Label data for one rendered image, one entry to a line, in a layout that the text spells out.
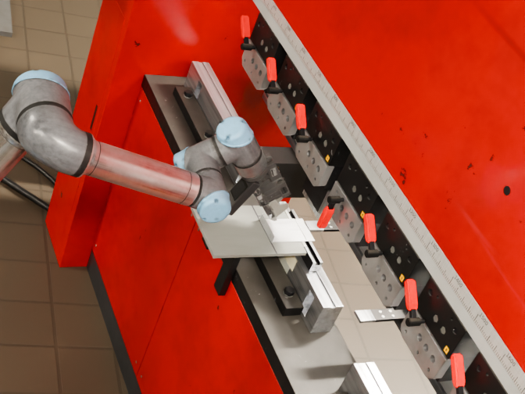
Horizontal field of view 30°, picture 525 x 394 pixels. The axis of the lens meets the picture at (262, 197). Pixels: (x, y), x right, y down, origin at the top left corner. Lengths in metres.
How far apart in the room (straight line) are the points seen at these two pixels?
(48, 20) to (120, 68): 1.94
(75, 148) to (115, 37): 1.19
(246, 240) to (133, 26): 0.89
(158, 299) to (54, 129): 1.17
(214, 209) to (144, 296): 1.07
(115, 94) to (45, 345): 0.88
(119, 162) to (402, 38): 0.66
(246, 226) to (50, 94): 0.69
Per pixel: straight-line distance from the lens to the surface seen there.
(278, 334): 2.44
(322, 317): 2.46
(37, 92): 2.06
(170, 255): 2.95
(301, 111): 2.43
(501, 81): 1.90
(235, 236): 2.46
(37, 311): 3.51
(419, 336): 2.10
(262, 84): 2.67
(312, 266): 2.50
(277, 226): 2.54
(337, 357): 2.47
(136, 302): 3.23
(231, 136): 2.20
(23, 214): 3.85
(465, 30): 1.99
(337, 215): 2.33
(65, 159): 1.99
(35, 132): 2.00
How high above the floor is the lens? 2.53
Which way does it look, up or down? 36 degrees down
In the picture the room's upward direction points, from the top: 23 degrees clockwise
